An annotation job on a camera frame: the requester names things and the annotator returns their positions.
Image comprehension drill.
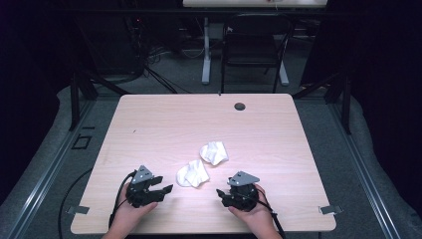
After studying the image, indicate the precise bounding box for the black floor cables bundle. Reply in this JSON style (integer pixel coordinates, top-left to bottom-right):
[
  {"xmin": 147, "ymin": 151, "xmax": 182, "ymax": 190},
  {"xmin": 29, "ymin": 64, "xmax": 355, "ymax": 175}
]
[{"xmin": 141, "ymin": 43, "xmax": 195, "ymax": 95}]

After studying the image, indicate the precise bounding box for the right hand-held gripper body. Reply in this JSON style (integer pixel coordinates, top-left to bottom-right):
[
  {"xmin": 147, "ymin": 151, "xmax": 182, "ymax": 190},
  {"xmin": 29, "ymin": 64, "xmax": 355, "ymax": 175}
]
[{"xmin": 227, "ymin": 170, "xmax": 261, "ymax": 212}]

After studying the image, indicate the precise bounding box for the black cable loop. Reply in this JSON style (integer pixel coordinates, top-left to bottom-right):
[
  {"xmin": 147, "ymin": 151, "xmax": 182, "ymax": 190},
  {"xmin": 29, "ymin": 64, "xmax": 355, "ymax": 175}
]
[{"xmin": 57, "ymin": 167, "xmax": 94, "ymax": 239}]

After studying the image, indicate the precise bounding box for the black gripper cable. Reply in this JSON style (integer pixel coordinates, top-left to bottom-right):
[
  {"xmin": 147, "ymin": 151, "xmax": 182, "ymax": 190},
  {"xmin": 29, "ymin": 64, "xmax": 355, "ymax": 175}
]
[
  {"xmin": 256, "ymin": 188, "xmax": 287, "ymax": 239},
  {"xmin": 107, "ymin": 169, "xmax": 138, "ymax": 229}
]

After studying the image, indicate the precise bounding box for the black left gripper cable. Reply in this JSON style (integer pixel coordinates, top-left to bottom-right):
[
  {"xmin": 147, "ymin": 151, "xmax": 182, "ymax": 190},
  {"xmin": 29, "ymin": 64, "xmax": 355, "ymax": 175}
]
[{"xmin": 107, "ymin": 169, "xmax": 138, "ymax": 229}]

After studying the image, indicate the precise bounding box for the white sock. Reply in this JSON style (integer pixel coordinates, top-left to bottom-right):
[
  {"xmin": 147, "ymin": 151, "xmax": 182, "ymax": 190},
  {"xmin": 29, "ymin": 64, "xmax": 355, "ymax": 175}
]
[
  {"xmin": 199, "ymin": 140, "xmax": 230, "ymax": 166},
  {"xmin": 175, "ymin": 158, "xmax": 211, "ymax": 189}
]

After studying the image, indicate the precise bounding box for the aluminium floor rail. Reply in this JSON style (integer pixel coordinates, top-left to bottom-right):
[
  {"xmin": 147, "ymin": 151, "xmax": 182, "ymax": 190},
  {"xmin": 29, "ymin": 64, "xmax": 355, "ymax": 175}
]
[
  {"xmin": 5, "ymin": 99, "xmax": 98, "ymax": 239},
  {"xmin": 329, "ymin": 99, "xmax": 403, "ymax": 239}
]

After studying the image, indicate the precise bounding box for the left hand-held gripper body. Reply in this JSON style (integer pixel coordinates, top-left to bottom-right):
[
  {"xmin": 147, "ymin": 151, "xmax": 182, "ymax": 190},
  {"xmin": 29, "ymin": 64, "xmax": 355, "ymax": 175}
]
[{"xmin": 125, "ymin": 164, "xmax": 166, "ymax": 209}]

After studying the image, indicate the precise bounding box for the black folding chair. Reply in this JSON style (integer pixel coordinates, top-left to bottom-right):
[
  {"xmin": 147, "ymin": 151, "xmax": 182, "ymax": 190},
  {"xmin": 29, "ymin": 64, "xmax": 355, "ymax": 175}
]
[{"xmin": 219, "ymin": 12, "xmax": 298, "ymax": 95}]

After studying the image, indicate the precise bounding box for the black metal stand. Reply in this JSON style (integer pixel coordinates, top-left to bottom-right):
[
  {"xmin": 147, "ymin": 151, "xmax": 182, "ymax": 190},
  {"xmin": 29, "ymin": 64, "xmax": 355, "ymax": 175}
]
[
  {"xmin": 292, "ymin": 70, "xmax": 353, "ymax": 136},
  {"xmin": 68, "ymin": 70, "xmax": 131, "ymax": 132}
]

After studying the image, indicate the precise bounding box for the person's left hand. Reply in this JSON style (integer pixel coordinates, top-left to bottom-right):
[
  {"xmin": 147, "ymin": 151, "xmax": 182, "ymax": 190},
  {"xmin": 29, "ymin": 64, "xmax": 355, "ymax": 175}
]
[{"xmin": 108, "ymin": 184, "xmax": 159, "ymax": 232}]

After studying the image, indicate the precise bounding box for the white desk with legs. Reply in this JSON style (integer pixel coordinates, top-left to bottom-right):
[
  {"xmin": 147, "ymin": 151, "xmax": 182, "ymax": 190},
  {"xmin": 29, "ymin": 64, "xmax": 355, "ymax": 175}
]
[{"xmin": 181, "ymin": 0, "xmax": 328, "ymax": 87}]

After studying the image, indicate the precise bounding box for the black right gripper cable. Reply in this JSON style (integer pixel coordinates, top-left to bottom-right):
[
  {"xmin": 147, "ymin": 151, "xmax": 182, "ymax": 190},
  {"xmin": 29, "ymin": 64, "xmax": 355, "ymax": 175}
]
[{"xmin": 256, "ymin": 188, "xmax": 287, "ymax": 239}]

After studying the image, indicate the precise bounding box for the person's right hand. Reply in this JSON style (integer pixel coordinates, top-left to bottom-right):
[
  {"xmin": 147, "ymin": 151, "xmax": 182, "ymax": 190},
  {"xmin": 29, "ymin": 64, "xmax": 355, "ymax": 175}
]
[{"xmin": 227, "ymin": 183, "xmax": 276, "ymax": 231}]

